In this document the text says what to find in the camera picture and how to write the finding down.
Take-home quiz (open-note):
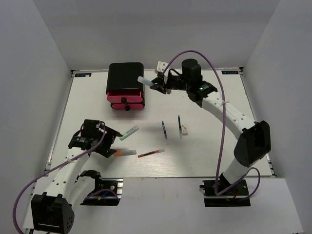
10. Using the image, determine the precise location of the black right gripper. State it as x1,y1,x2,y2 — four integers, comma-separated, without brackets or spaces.
150,73,191,95

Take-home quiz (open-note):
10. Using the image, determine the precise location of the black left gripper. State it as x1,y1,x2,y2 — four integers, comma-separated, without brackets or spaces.
94,123,123,157

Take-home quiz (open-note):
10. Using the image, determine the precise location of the orange highlighter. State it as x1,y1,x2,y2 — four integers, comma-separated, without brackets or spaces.
114,150,137,156

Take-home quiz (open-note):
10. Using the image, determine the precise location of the light blue highlighter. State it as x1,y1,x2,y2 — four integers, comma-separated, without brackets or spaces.
137,76,155,87

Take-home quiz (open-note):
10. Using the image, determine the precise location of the green highlighter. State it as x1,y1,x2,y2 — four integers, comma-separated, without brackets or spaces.
119,125,139,141

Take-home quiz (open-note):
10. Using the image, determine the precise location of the pink drawer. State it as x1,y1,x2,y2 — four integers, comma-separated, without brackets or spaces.
111,103,144,111
107,90,143,104

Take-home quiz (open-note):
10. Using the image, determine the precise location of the green pen refill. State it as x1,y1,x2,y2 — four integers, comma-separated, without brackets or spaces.
177,115,183,139

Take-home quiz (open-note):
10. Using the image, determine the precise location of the pink top drawer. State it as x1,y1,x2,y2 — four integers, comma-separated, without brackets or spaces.
107,90,143,104

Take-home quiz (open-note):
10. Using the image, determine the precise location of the purple pen refill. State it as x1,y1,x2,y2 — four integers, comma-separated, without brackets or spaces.
161,120,168,140

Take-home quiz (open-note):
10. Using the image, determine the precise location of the red pen refill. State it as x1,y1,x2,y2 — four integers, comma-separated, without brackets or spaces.
137,149,165,158

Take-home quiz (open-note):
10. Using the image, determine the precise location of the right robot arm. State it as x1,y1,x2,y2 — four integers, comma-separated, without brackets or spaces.
150,58,271,195

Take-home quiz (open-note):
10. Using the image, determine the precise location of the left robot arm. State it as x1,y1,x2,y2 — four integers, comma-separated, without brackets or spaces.
31,119,122,234

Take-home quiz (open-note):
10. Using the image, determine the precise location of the black drawer cabinet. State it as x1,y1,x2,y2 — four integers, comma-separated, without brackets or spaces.
106,62,145,105

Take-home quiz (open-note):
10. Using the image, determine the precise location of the white staples box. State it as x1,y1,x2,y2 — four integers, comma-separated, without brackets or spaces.
181,124,188,136

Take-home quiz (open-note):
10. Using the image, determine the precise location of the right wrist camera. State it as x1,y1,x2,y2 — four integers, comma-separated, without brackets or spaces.
155,61,168,74

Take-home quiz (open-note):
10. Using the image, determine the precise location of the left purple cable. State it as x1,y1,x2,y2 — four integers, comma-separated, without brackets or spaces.
12,123,120,232

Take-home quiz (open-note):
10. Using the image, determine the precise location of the purple cable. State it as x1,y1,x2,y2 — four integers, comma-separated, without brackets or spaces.
162,50,261,196
12,123,120,232

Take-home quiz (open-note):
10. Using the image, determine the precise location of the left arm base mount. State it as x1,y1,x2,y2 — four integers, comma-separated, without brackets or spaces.
81,178,123,206

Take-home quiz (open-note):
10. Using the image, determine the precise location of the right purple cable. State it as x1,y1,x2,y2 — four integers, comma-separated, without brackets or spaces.
162,50,261,196

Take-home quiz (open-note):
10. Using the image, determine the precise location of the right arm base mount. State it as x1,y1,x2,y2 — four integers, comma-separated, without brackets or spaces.
199,180,251,207

